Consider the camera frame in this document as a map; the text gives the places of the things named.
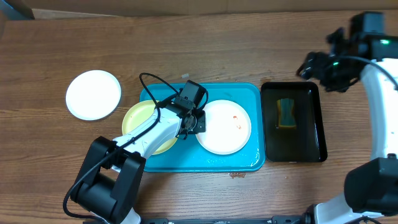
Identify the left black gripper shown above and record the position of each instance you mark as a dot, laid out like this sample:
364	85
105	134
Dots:
201	127

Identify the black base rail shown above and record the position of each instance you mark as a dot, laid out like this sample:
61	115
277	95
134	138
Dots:
278	219

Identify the small tape piece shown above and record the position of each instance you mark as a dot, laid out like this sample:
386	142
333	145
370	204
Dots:
185	75

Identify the yellow green scrub sponge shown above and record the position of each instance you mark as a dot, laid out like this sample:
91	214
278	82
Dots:
286	113

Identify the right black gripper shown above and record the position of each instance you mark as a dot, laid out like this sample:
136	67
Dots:
310	63

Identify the white plate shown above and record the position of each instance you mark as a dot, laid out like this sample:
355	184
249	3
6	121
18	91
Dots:
228	127
93	95

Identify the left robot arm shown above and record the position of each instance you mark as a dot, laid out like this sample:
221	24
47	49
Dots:
110	176

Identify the light green plate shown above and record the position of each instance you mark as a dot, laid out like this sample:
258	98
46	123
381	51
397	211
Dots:
136	115

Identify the teal plastic tray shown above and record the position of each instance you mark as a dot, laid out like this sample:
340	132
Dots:
189	156

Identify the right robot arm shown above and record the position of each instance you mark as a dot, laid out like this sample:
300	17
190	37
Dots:
368	56

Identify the black rectangular water tray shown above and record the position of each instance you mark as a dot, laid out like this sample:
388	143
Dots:
305	143

